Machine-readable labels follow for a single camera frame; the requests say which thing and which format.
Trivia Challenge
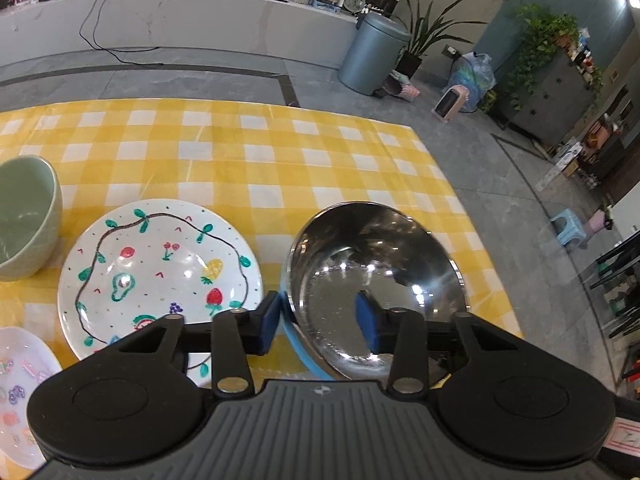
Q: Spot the white painted fruit plate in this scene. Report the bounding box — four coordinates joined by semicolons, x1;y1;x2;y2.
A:
58;198;264;359

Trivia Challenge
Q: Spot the small white patterned plate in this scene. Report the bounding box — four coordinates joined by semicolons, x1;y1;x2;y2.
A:
0;326;62;470

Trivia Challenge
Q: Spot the green ceramic bowl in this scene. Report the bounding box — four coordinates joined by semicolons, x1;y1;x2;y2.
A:
0;155;63;282

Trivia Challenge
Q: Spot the yellow checkered tablecloth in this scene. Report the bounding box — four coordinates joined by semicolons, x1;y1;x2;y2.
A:
0;96;524;480

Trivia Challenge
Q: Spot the light blue plastic stool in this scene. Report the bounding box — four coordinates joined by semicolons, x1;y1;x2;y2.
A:
550;208;589;250

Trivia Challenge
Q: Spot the pink small heater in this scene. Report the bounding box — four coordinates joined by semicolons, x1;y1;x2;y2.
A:
432;84;469;122

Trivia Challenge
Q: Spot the grey drawer cabinet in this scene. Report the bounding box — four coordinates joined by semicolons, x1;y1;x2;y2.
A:
490;50;596;148

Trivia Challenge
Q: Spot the blue water jug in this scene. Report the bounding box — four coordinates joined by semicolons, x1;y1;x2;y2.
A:
448;52;496;113

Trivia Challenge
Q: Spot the grey blue trash bin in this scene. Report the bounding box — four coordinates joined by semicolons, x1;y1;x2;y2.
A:
337;12;410;96

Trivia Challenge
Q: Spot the potted long leaf plant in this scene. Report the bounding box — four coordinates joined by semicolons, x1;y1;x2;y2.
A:
395;0;487;79

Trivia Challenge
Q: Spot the white marble tv console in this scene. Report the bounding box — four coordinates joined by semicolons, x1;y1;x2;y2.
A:
1;0;356;68

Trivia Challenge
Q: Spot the hanging ivy plant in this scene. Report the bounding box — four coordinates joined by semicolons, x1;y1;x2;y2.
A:
506;3;579;110

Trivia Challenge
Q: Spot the black power cable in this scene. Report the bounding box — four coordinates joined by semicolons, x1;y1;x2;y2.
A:
78;0;166;68

